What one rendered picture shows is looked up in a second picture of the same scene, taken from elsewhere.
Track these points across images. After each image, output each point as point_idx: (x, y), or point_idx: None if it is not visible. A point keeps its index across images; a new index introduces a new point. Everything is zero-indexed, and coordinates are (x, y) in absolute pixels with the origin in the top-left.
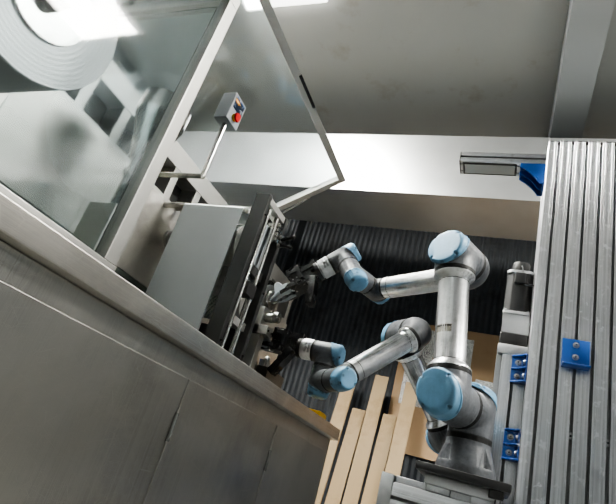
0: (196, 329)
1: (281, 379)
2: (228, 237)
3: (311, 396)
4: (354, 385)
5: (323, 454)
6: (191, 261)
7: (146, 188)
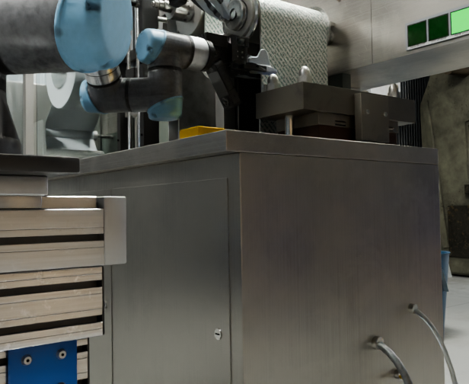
0: (169, 129)
1: (295, 87)
2: (170, 27)
3: (173, 120)
4: (82, 98)
5: (222, 186)
6: None
7: (24, 123)
